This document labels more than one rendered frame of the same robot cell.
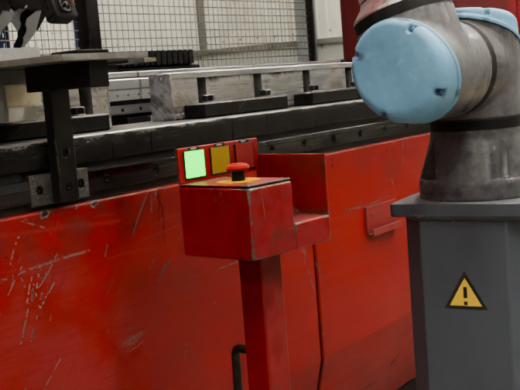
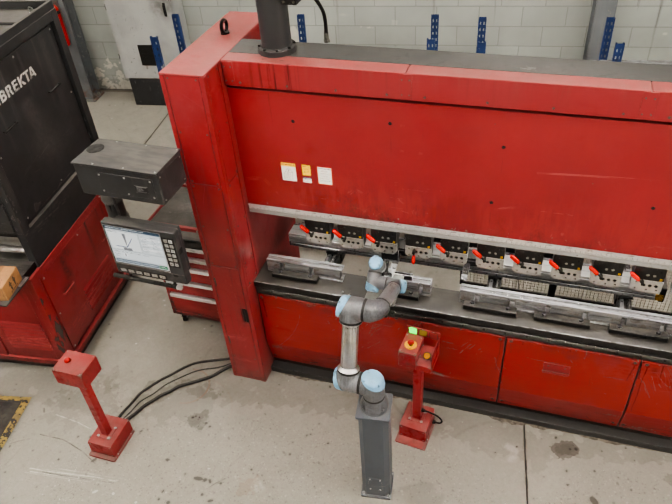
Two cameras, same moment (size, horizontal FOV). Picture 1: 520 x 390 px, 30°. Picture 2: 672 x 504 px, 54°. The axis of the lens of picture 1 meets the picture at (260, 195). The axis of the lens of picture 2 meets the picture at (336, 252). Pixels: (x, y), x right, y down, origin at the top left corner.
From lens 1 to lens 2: 359 cm
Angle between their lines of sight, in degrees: 73
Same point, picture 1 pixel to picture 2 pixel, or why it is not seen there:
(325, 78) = (564, 310)
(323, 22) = not seen: outside the picture
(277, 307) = (417, 374)
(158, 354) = not seen: hidden behind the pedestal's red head
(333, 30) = not seen: outside the picture
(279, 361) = (416, 384)
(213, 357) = (439, 364)
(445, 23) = (341, 379)
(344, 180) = (530, 350)
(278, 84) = (526, 305)
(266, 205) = (404, 357)
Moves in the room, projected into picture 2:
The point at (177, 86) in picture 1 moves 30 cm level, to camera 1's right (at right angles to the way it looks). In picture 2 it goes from (463, 293) to (489, 328)
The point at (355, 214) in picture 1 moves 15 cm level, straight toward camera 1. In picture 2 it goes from (535, 361) to (511, 367)
